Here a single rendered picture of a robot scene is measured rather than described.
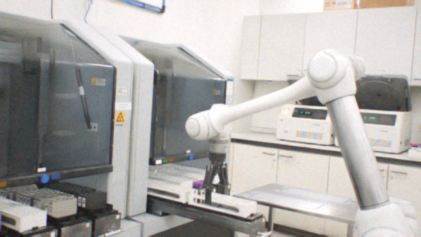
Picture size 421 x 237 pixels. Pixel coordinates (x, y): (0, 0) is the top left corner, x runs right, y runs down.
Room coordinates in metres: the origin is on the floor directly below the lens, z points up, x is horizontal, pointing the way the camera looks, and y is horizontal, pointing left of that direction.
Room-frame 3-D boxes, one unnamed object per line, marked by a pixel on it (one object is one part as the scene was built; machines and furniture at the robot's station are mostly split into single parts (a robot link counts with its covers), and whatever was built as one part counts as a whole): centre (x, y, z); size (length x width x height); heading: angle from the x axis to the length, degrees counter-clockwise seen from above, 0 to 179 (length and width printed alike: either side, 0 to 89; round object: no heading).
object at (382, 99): (4.05, -1.51, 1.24); 0.62 x 0.56 x 0.69; 147
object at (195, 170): (2.52, 0.07, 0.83); 0.30 x 0.10 x 0.06; 56
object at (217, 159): (1.91, -0.03, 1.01); 0.08 x 0.07 x 0.09; 146
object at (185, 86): (2.41, 0.31, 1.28); 0.61 x 0.51 x 0.63; 146
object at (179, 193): (2.07, 0.20, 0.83); 0.30 x 0.10 x 0.06; 56
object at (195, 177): (2.40, 0.15, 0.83); 0.30 x 0.10 x 0.06; 56
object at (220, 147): (1.91, -0.03, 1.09); 0.09 x 0.09 x 0.06
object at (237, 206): (1.89, -0.06, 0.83); 0.30 x 0.10 x 0.06; 56
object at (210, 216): (1.97, 0.05, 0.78); 0.73 x 0.14 x 0.09; 56
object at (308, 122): (4.38, -1.02, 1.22); 0.62 x 0.56 x 0.64; 144
